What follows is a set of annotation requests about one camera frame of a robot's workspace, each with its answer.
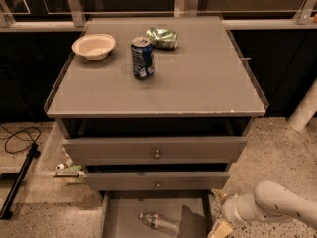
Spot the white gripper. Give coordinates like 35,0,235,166
207,188,264,238

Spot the clear plastic water bottle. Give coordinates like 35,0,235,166
138,212,180,237

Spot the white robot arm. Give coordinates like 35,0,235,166
207,181,317,238

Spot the grey bottom drawer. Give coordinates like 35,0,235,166
101,190,215,238

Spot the grey drawer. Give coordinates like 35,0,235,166
63,136,247,166
101,190,215,238
84,172,230,191

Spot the grey drawer cabinet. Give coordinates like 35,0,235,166
44,15,269,238

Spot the grey middle drawer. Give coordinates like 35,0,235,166
84,172,230,191

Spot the grey top drawer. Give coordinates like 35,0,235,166
63,136,247,166

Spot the white pipe leg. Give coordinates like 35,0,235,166
288,79,317,131

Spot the clear plastic side bin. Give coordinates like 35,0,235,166
35,124,85,184

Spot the blue soda can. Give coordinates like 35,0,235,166
131,37,155,79

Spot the green crumpled chip bag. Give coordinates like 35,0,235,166
146,28,178,50

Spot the black metal floor bar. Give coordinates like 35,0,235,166
0,143,41,220

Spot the white paper bowl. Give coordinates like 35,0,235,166
72,34,116,60

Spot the metal window railing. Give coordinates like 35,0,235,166
0,0,317,32

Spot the black cable on floor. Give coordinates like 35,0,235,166
0,122,42,155

